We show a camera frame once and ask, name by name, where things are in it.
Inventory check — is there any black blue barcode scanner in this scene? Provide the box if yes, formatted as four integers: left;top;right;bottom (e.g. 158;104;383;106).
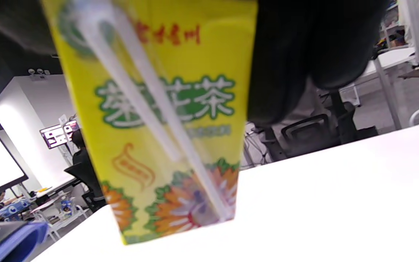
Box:
0;221;49;262

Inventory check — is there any yellow chrysanthemum tea package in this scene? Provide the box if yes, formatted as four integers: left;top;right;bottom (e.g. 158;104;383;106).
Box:
41;0;258;245

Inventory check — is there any computer monitor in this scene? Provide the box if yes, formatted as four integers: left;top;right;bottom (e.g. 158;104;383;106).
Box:
62;120;81;140
39;124;68;150

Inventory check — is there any white wire cart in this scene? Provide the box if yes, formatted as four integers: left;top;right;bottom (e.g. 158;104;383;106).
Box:
31;196;90;241

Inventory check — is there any black mesh office chair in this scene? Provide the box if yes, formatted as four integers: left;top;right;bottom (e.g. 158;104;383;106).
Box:
257;89;379;162

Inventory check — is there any person's right hand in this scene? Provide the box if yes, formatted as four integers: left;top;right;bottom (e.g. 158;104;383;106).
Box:
0;0;388;128

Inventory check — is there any white desk leg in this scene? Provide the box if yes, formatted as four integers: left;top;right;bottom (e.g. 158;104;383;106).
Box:
373;58;403;130

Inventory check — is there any aluminium post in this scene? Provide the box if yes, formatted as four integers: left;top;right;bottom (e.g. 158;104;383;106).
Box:
399;0;419;67

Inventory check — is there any white desk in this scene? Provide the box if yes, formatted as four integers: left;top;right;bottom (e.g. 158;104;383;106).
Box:
340;44;419;88

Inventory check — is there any white storage shelf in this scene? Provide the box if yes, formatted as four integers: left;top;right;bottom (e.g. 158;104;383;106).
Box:
377;0;410;49

